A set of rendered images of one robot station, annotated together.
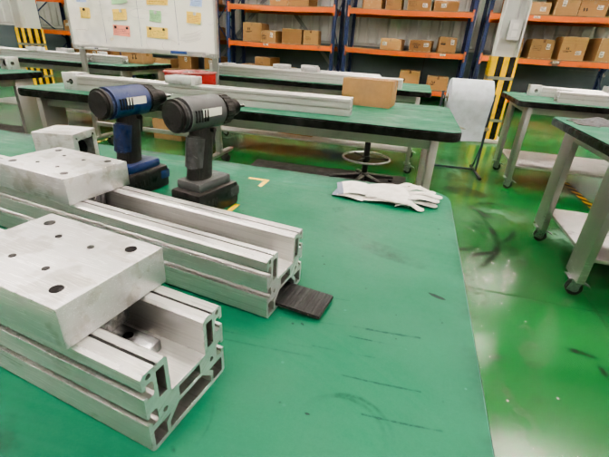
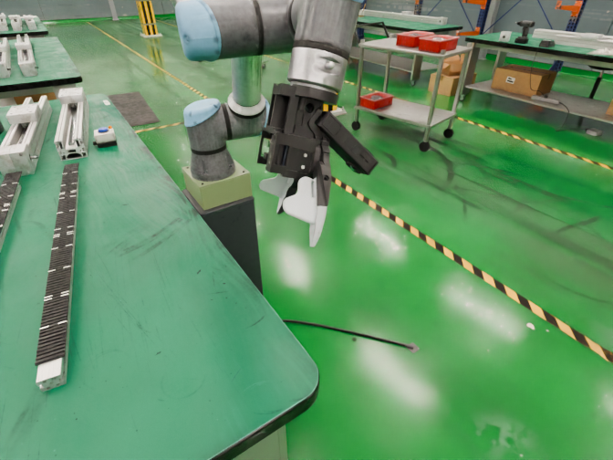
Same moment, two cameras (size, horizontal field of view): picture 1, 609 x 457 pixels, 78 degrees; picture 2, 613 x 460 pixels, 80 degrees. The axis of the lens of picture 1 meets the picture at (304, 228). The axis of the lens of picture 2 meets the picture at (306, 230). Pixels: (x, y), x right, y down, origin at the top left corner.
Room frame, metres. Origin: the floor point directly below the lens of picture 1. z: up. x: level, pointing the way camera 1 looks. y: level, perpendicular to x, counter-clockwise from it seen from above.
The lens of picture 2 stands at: (0.97, 2.52, 1.43)
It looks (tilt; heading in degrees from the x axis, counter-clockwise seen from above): 35 degrees down; 222
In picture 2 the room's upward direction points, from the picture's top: straight up
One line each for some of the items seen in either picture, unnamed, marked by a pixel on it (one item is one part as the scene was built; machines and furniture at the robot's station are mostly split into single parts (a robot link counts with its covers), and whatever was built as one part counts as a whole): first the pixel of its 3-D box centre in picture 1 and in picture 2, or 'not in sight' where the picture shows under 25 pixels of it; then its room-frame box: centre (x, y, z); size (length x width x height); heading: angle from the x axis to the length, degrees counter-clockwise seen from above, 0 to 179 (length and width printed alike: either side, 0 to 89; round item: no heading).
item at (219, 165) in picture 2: not in sight; (211, 157); (0.33, 1.53, 0.92); 0.15 x 0.15 x 0.10
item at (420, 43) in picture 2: not in sight; (404, 84); (-2.56, 0.71, 0.50); 1.03 x 0.55 x 1.01; 87
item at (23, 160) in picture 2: not in sight; (19, 160); (0.73, 0.81, 0.83); 0.12 x 0.09 x 0.10; 157
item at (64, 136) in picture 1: (64, 150); not in sight; (0.90, 0.60, 0.83); 0.11 x 0.10 x 0.10; 177
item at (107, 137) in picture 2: not in sight; (103, 137); (0.39, 0.77, 0.81); 0.10 x 0.08 x 0.06; 157
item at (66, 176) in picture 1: (65, 180); (25, 116); (0.57, 0.39, 0.87); 0.16 x 0.11 x 0.07; 67
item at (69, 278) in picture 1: (61, 281); (73, 98); (0.30, 0.23, 0.87); 0.16 x 0.11 x 0.07; 67
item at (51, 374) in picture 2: not in sight; (65, 244); (0.81, 1.46, 0.79); 0.96 x 0.04 x 0.03; 67
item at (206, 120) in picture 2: not in sight; (206, 123); (0.33, 1.53, 1.03); 0.13 x 0.12 x 0.14; 152
